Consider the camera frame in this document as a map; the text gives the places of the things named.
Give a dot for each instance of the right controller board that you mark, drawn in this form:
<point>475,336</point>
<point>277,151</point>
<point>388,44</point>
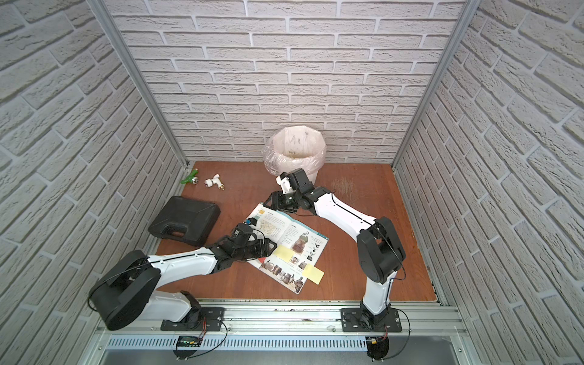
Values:
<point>377,347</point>

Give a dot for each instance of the left controller board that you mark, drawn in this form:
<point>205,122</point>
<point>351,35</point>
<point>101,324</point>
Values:
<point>186,341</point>

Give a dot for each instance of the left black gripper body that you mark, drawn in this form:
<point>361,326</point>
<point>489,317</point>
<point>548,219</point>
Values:
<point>255,245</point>

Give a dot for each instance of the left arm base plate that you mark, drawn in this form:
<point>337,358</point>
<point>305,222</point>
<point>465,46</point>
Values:
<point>196,319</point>

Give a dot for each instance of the yellow art textbook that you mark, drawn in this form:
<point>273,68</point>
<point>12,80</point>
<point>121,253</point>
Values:
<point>299,247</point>

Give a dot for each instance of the green pipe fitting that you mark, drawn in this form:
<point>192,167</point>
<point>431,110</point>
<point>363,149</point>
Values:
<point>192,178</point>

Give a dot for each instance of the white pipe fitting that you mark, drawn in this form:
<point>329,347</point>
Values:
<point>215,181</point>

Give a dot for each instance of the yellow sticky note on table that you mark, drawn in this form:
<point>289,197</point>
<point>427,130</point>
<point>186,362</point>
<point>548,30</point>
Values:
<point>313,274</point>

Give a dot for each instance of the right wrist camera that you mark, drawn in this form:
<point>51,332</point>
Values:
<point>284,183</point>

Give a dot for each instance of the clear pink bin liner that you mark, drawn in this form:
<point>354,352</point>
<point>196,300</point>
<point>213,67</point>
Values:
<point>292,155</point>

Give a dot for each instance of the aluminium frame rail front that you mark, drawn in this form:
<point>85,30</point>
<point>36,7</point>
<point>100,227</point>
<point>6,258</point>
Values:
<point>325,318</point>

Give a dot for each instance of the controller board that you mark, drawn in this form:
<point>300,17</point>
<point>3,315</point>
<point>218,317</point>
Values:
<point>186,341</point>
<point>377,347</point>

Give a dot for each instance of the yellow sticky note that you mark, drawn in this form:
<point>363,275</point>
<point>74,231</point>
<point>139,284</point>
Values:
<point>313,274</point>
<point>284,253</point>

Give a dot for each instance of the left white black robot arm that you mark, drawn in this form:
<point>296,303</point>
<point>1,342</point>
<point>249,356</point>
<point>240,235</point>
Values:
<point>131,290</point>

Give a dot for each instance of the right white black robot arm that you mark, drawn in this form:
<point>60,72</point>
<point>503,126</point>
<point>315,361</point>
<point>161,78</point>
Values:
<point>380,251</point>

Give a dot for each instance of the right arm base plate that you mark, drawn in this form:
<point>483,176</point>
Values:
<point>362,320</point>

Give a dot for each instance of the black plastic tool case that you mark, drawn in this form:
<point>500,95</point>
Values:
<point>185,220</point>

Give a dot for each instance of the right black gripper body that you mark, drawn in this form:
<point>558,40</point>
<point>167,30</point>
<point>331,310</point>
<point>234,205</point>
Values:
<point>291,202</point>

